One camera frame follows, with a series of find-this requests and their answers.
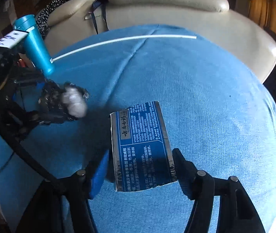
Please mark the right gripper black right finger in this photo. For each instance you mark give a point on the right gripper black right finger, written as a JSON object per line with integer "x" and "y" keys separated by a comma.
{"x": 186, "y": 174}

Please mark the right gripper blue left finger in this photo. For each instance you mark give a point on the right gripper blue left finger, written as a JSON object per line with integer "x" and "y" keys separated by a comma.
{"x": 99, "y": 169}

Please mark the dark blue product box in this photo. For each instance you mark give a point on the dark blue product box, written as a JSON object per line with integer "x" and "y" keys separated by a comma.
{"x": 142, "y": 156}

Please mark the black plastic bag bundle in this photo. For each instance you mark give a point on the black plastic bag bundle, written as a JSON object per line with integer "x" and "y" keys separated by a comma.
{"x": 64, "y": 103}

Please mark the white long medicine box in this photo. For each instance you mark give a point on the white long medicine box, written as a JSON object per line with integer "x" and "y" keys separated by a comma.
{"x": 13, "y": 38}

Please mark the teal thermos bottle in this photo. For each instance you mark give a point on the teal thermos bottle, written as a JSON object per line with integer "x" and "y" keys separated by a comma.
{"x": 34, "y": 45}

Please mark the black floral garment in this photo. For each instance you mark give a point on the black floral garment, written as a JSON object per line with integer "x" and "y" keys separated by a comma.
{"x": 43, "y": 15}

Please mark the blue tablecloth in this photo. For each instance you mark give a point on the blue tablecloth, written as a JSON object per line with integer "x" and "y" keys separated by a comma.
{"x": 215, "y": 110}

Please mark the cream leather sofa right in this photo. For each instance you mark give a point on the cream leather sofa right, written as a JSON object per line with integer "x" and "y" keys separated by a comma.
{"x": 212, "y": 19}

